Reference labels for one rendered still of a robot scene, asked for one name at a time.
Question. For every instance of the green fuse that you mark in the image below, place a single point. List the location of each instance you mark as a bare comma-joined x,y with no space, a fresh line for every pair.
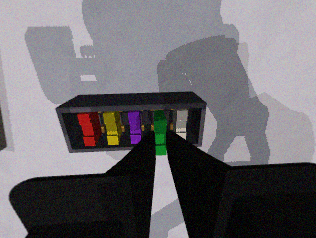
160,129

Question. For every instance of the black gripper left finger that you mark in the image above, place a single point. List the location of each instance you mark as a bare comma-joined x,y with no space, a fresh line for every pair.
123,193

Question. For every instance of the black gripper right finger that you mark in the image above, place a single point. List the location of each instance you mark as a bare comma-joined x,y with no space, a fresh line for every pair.
206,187

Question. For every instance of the beige rectangular tray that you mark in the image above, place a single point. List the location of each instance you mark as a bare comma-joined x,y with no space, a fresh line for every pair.
2,134

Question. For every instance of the black fuse block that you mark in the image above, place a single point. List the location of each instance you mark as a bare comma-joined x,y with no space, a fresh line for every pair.
99,122

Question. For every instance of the purple fuse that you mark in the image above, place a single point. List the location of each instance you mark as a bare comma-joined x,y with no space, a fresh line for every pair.
135,126

